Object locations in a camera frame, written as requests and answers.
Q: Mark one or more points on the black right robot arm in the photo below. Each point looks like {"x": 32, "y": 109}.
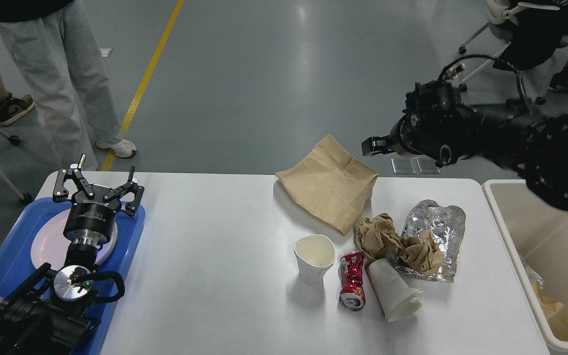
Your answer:
{"x": 514, "y": 135}

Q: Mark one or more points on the brown paper ball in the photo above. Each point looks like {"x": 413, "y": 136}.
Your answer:
{"x": 377, "y": 237}

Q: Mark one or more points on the beige plastic bin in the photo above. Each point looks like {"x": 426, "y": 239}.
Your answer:
{"x": 537, "y": 234}

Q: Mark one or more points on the white paper cup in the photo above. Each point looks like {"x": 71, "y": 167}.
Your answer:
{"x": 315, "y": 255}
{"x": 397, "y": 299}

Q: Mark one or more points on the right floor outlet cover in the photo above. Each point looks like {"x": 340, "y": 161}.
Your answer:
{"x": 427, "y": 166}

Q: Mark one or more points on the yellow plate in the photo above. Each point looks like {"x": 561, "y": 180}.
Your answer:
{"x": 105, "y": 251}

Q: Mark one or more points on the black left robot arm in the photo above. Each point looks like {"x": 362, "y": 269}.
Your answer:
{"x": 47, "y": 314}

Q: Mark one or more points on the left floor outlet cover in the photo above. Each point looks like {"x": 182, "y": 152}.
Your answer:
{"x": 402, "y": 166}

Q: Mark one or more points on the silver foil wrapper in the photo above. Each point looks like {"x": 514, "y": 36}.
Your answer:
{"x": 448, "y": 224}

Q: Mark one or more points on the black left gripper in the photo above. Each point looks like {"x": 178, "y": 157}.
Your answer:
{"x": 90, "y": 217}

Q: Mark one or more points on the brown paper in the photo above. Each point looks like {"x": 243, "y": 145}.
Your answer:
{"x": 421, "y": 252}

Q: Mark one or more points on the crushed red soda can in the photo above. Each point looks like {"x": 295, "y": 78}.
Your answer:
{"x": 352, "y": 295}

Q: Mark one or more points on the brown paper bag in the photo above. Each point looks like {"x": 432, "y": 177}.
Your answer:
{"x": 555, "y": 312}
{"x": 330, "y": 184}

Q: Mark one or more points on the pink plate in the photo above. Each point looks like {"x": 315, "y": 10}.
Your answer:
{"x": 49, "y": 244}

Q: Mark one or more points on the person in grey trousers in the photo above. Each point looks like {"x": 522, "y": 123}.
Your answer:
{"x": 53, "y": 45}

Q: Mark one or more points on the lying white paper cup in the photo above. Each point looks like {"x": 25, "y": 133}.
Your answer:
{"x": 397, "y": 299}

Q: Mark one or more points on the floor outlet cover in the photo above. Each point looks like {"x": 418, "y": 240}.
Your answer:
{"x": 402, "y": 166}
{"x": 427, "y": 166}

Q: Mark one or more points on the white office chair right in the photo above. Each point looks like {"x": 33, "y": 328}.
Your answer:
{"x": 504, "y": 25}

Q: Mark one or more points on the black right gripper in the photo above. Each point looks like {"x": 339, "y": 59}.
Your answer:
{"x": 401, "y": 140}

